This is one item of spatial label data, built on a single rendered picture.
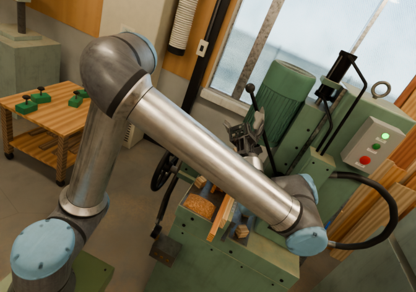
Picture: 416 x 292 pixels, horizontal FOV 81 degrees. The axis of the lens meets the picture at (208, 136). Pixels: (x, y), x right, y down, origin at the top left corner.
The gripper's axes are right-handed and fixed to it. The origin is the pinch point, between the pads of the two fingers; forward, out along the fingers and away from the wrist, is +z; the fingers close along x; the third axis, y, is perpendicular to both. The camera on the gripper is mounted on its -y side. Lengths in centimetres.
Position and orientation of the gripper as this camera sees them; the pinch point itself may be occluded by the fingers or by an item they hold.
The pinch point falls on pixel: (244, 114)
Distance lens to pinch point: 92.1
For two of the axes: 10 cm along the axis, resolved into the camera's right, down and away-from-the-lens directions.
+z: -0.3, -8.6, 5.1
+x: -8.5, 2.9, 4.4
